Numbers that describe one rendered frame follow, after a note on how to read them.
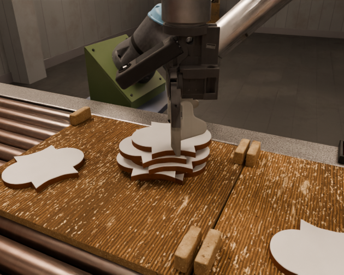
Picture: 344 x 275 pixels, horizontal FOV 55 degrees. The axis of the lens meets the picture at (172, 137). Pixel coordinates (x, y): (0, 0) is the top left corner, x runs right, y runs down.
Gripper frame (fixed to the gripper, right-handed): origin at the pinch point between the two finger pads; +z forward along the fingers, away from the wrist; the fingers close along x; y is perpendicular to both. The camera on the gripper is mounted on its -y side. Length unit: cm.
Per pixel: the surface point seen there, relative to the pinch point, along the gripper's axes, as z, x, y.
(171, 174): 3.0, -7.5, -0.6
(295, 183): 5.2, -8.3, 20.8
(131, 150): 0.7, -3.2, -7.3
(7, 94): 7, 44, -47
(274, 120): 99, 210, 106
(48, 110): 7.0, 30.4, -31.3
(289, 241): 4.1, -22.2, 14.1
